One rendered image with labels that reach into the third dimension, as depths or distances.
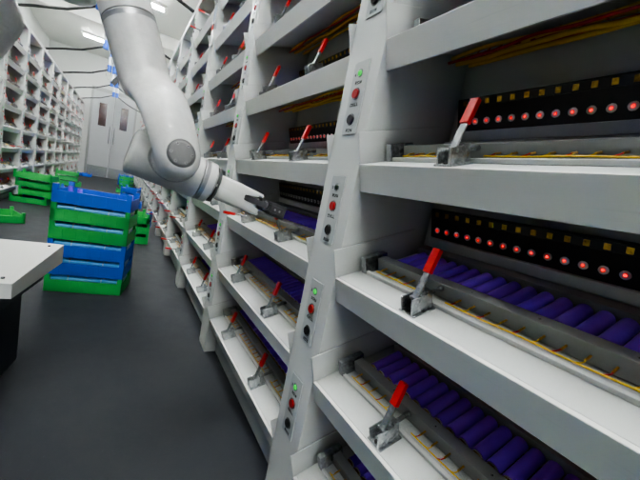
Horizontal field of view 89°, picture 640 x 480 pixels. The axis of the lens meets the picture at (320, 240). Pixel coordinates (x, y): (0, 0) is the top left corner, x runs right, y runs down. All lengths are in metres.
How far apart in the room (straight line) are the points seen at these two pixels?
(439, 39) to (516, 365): 0.40
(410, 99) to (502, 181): 0.29
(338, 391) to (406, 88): 0.53
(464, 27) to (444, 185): 0.19
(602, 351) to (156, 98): 0.67
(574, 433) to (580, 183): 0.21
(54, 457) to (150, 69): 0.81
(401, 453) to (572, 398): 0.25
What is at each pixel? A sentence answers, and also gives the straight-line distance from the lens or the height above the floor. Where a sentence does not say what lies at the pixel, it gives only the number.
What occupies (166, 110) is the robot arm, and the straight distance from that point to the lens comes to 0.63.
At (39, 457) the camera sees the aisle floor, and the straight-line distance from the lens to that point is 1.01.
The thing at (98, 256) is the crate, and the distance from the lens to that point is 1.80.
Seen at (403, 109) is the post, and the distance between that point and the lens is 0.61.
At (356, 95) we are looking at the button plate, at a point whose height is 0.82.
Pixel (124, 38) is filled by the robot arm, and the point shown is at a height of 0.85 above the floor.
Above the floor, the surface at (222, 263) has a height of 0.34.
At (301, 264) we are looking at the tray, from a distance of 0.67.
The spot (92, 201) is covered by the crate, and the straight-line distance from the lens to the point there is 1.76.
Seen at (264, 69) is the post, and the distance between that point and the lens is 1.26.
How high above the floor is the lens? 0.65
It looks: 8 degrees down
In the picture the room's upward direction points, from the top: 12 degrees clockwise
